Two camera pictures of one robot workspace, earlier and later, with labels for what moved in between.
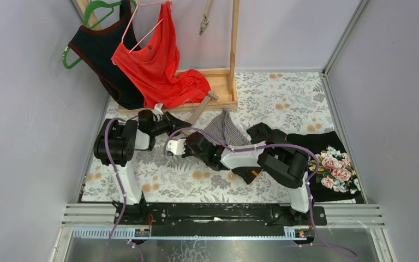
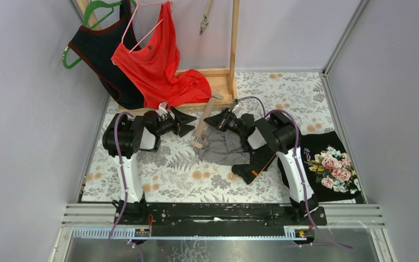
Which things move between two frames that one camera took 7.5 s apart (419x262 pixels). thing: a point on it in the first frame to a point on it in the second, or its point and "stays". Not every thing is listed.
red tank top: [155, 69] stays
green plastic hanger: [93, 5] stays
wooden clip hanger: [210, 95] to [196, 141]
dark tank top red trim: [97, 47] stays
